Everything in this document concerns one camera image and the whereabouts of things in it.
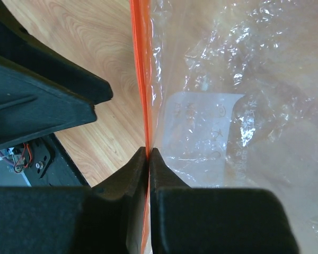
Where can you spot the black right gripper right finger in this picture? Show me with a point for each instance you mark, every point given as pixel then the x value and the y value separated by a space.
pixel 214 220

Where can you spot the clear zip top bag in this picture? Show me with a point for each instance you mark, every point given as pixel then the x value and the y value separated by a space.
pixel 229 91

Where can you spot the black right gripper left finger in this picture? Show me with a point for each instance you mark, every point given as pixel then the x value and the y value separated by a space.
pixel 106 218

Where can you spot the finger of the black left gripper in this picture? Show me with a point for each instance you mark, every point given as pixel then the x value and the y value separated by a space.
pixel 18 46
pixel 31 106

